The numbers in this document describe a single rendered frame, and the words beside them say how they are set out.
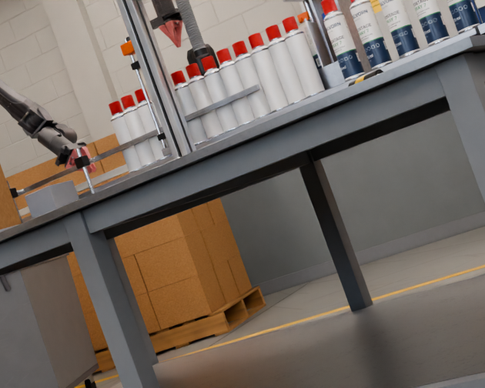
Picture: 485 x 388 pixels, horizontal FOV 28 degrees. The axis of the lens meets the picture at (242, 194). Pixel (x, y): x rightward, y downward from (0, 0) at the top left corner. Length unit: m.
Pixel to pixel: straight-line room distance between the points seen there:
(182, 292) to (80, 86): 2.41
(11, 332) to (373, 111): 3.23
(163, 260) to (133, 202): 3.80
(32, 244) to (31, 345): 2.42
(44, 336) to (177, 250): 1.41
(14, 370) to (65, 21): 3.69
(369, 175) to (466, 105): 5.17
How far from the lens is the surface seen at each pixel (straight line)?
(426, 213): 6.89
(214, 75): 2.53
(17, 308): 4.81
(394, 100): 1.87
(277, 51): 2.42
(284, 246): 7.25
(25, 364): 4.86
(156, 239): 6.00
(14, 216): 2.78
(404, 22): 2.29
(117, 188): 2.18
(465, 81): 1.81
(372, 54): 2.31
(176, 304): 6.02
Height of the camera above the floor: 0.68
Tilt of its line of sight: 1 degrees up
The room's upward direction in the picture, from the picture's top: 20 degrees counter-clockwise
